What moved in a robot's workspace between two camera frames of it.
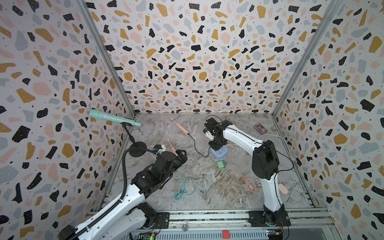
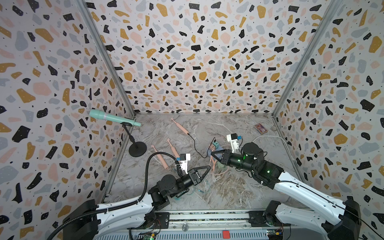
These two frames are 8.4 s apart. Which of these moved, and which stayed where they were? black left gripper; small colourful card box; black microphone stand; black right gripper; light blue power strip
Moved: black right gripper; black left gripper
Stayed: light blue power strip; small colourful card box; black microphone stand
